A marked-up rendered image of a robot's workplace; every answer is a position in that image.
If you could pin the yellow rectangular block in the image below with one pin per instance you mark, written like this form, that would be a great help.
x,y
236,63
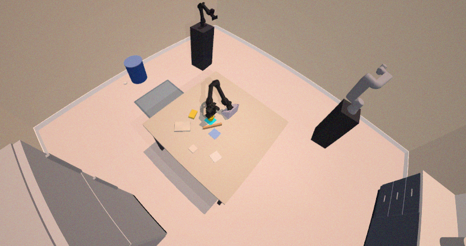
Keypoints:
x,y
192,114

